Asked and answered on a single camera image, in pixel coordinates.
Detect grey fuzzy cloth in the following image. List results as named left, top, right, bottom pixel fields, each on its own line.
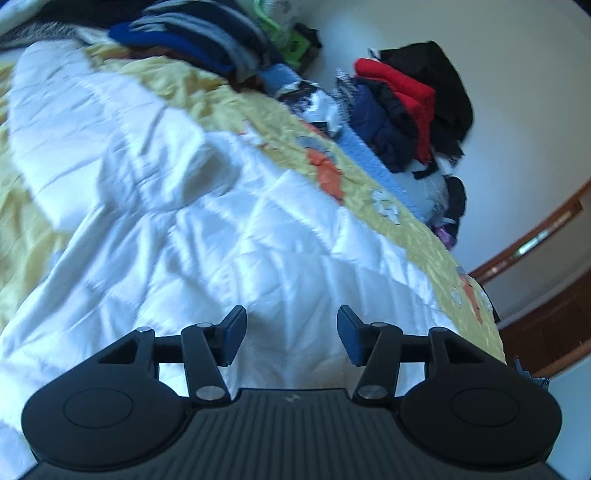
left=0, top=21, right=88, bottom=49

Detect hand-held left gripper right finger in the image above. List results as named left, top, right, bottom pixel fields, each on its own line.
left=337, top=305, right=490, bottom=408

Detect dark purple clothes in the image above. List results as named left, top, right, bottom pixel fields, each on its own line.
left=431, top=175, right=468, bottom=247

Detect pale grey cloth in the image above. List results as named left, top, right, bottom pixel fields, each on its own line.
left=402, top=159, right=451, bottom=222

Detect red garment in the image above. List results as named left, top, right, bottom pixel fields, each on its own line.
left=353, top=58, right=437, bottom=162

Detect striped dark clothes pile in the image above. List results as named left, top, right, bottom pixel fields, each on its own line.
left=108, top=0, right=282, bottom=79

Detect navy blue jacket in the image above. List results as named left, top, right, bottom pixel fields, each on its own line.
left=348, top=78, right=432, bottom=174

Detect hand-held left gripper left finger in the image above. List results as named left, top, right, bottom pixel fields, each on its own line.
left=98, top=305, right=247, bottom=408

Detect light blue towel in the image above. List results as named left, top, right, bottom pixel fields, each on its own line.
left=259, top=65, right=435, bottom=222

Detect black white printed garment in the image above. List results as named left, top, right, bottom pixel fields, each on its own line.
left=277, top=80, right=345, bottom=139

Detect green plastic object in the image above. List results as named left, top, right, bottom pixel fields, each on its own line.
left=252, top=0, right=310, bottom=65

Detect yellow printed quilt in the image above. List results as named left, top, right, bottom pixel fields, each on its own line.
left=0, top=39, right=506, bottom=370

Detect wooden door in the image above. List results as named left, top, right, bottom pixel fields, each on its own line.
left=468, top=178, right=591, bottom=379

